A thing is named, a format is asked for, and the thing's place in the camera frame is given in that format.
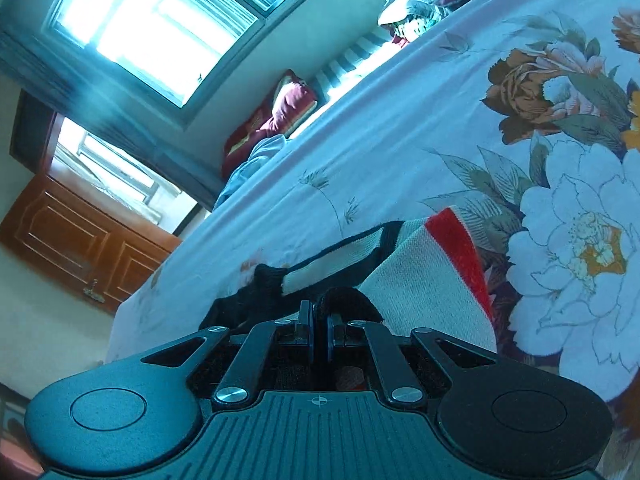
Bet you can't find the striped knit sweater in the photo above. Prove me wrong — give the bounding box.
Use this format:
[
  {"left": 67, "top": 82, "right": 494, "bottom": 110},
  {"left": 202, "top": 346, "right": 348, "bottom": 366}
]
[{"left": 201, "top": 208, "right": 497, "bottom": 351}]

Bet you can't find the brown wooden door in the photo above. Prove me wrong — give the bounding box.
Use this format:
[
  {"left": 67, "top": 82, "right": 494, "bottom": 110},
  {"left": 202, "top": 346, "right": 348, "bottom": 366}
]
[{"left": 1, "top": 174, "right": 180, "bottom": 314}]

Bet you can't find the light blue garment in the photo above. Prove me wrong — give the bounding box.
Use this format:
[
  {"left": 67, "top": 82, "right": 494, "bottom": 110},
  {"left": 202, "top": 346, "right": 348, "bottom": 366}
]
[{"left": 214, "top": 134, "right": 288, "bottom": 208}]

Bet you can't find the floral white bed sheet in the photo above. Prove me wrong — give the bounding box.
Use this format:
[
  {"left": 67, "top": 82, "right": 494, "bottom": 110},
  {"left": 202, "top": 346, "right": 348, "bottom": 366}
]
[{"left": 107, "top": 0, "right": 639, "bottom": 479}]

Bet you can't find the blue left curtain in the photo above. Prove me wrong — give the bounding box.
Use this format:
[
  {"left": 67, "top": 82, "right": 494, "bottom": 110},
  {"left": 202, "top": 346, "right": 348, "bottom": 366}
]
[{"left": 1, "top": 24, "right": 218, "bottom": 210}]

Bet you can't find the dark red pillow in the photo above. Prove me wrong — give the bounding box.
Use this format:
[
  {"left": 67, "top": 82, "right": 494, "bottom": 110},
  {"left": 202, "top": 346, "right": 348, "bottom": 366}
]
[{"left": 221, "top": 70, "right": 319, "bottom": 181}]

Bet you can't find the large window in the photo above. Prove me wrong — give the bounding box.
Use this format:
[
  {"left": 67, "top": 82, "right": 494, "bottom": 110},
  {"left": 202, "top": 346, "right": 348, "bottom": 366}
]
[{"left": 42, "top": 0, "right": 307, "bottom": 126}]

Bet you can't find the striped window seat mattress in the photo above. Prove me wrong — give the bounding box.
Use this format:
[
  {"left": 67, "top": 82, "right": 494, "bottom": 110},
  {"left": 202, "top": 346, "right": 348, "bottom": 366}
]
[{"left": 308, "top": 27, "right": 401, "bottom": 106}]

